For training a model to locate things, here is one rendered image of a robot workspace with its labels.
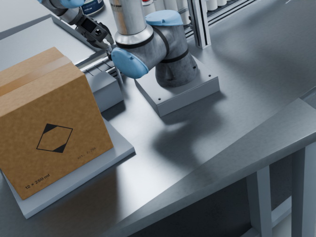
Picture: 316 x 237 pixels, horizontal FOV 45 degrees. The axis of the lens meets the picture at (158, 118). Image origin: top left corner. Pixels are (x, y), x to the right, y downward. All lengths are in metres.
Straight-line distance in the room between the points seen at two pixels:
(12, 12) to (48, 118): 3.64
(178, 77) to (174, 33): 0.15
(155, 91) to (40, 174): 0.46
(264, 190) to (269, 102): 0.37
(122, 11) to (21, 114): 0.38
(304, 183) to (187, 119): 0.43
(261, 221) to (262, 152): 0.55
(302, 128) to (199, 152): 0.30
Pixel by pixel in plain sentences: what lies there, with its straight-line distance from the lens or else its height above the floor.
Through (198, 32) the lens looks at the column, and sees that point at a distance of 1.54.
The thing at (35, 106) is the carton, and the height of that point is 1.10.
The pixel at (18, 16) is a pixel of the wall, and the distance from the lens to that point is 4.65.
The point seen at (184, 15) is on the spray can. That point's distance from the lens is 1.64.
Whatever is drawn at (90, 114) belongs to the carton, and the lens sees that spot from 1.07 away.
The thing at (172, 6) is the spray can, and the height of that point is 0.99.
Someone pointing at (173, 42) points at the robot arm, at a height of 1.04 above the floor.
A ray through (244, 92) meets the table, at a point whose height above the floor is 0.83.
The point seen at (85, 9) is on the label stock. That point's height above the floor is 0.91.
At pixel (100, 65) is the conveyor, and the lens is 1.54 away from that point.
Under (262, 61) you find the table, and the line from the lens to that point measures 1.44.
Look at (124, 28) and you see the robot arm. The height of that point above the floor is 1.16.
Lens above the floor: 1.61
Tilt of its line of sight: 38 degrees down
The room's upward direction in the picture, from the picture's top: 16 degrees counter-clockwise
